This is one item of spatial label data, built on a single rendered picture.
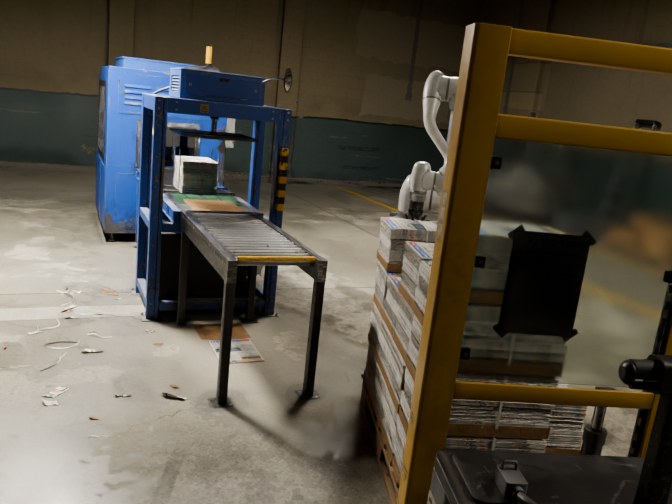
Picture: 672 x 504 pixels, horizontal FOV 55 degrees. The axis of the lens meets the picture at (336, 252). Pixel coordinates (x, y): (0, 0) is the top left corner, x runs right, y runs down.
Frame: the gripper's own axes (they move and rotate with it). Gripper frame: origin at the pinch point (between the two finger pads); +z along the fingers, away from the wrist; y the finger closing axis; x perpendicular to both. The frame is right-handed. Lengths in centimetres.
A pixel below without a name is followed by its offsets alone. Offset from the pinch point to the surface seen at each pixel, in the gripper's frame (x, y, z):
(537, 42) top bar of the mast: -184, -21, -87
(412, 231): -30.9, -7.8, -9.2
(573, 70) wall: 758, 427, -162
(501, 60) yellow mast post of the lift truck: -185, -30, -82
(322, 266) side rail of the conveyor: -5, -48, 19
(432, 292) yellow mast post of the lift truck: -182, -38, -22
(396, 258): -30.1, -13.9, 5.4
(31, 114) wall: 785, -469, 7
